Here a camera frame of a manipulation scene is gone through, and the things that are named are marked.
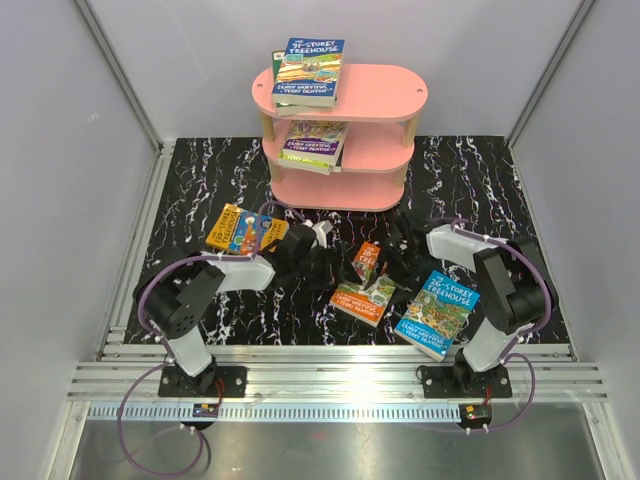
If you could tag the green paperback book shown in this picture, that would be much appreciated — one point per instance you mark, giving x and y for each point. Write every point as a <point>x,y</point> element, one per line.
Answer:
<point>285,109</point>

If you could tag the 52-storey treehouse purple book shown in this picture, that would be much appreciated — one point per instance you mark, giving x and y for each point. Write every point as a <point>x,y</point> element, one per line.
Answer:
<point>315,140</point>

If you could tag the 26-storey treehouse blue book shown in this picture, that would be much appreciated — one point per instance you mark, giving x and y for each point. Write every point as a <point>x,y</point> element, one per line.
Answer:
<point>437,314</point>

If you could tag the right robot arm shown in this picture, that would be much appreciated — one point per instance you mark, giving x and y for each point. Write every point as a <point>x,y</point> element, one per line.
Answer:
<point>517,295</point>

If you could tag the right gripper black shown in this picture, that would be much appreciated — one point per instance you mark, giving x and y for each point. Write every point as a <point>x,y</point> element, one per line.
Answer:
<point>402,282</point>

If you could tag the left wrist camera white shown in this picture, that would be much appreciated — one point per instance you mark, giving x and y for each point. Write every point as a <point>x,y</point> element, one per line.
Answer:
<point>321,230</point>

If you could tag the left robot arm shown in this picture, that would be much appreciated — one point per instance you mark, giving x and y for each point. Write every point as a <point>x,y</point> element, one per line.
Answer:
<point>172,301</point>

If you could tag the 130-storey treehouse orange book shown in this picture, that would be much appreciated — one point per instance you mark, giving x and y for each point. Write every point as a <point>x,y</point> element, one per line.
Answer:
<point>236,230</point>

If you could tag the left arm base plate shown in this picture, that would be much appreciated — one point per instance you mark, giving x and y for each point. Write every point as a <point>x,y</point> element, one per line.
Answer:
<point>215,381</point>

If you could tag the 65-storey treehouse green book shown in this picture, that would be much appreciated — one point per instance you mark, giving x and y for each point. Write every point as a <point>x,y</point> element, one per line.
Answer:
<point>299,163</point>

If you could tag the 91-storey treehouse blue book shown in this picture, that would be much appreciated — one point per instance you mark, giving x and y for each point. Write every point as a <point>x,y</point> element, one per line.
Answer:
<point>310,72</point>

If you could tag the pink three-tier shelf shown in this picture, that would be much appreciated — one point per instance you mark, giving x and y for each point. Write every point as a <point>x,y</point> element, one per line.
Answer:
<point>383,105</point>

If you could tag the aluminium mounting rail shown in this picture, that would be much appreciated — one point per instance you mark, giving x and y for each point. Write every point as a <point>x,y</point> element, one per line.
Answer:
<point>304,384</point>

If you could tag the dark brown paperback book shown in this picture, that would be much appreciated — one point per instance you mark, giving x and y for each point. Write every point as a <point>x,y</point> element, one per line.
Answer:
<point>338,165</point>

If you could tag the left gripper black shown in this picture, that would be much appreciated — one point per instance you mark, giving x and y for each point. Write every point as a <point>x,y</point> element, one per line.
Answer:
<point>340,273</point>

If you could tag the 78-storey treehouse orange book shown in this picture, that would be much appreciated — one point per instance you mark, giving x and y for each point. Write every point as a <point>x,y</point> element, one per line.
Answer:
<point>368,300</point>

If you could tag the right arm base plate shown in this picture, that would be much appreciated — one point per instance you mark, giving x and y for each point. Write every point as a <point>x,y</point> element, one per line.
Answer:
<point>459,382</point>

